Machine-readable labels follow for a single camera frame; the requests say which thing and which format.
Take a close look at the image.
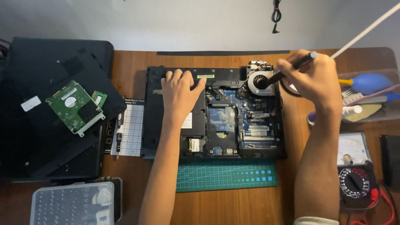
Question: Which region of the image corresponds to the person's left hand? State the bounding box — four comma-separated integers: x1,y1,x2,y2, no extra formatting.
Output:
160,69,207,118

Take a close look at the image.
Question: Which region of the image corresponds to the person's right hand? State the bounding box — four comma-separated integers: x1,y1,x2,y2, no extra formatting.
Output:
276,49,343,109

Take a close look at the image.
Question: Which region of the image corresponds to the black cleaning brush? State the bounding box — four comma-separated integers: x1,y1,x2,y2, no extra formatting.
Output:
253,51,318,90

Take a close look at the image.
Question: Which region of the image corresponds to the black laptop base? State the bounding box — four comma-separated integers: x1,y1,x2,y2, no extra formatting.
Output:
141,60,287,160

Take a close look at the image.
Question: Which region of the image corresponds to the white tape roll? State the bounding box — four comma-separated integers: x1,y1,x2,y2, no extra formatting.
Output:
281,77,301,95

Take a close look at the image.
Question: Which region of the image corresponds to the laptop cooling fan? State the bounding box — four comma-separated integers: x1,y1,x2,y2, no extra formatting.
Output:
246,70,276,96

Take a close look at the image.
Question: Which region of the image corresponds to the white bristle brush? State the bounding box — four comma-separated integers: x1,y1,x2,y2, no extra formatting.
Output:
341,88,360,105

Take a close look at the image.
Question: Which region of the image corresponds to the white spray bottle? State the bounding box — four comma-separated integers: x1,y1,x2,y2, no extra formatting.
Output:
306,105,363,126

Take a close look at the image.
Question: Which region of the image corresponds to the black strip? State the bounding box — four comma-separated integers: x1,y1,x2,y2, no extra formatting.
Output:
156,50,291,56

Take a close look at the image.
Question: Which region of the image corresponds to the blue air blower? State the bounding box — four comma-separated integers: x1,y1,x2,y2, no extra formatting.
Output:
338,73,394,95

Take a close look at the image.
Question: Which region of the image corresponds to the yellow cloth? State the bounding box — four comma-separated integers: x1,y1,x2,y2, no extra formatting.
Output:
343,103,383,123

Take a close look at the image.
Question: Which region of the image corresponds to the white rod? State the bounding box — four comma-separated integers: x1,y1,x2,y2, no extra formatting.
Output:
329,2,400,59

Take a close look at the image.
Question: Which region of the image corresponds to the pink plastic tool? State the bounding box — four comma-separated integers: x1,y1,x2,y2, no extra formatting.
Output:
345,83,400,107

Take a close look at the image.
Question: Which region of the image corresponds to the clear plastic tray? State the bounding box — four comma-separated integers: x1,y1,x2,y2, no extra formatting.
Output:
337,68,400,124

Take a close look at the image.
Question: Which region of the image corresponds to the analog multimeter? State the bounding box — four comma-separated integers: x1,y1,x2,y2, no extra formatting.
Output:
336,131,381,210

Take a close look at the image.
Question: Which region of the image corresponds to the green cutting mat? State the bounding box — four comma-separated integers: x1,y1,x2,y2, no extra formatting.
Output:
175,159,279,193

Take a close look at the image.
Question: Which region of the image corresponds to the black flat box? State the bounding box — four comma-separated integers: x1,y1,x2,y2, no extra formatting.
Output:
379,134,400,192

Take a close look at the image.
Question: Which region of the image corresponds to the white grid repair mat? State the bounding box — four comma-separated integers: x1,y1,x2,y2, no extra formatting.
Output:
104,96,145,157

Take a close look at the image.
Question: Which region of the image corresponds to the black screwdriver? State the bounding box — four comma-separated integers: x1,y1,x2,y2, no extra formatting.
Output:
116,114,124,158

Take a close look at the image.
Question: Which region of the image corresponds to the green memory module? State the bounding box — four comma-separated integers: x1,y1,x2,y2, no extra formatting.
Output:
91,90,108,109

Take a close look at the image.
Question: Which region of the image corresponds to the black case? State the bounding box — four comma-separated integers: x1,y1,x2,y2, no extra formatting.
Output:
101,176,123,223

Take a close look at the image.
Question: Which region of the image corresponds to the green hard drive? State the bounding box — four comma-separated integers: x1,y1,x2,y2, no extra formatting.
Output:
45,79,106,138

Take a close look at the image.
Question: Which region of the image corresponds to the clear screwdriver bit case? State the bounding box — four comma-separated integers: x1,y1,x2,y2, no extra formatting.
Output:
30,181,115,225

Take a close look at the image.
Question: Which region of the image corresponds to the pile of black laptop covers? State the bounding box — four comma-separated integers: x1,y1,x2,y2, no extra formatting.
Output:
0,36,127,183

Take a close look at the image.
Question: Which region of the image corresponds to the black hanging cable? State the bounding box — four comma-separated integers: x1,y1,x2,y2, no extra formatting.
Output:
271,0,283,34

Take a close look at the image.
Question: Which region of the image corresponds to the blue handled metal tool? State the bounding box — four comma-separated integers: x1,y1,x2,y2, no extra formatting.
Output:
356,93,400,104

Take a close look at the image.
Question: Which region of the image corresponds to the red probe cable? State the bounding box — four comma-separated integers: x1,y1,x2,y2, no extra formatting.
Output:
349,184,396,225

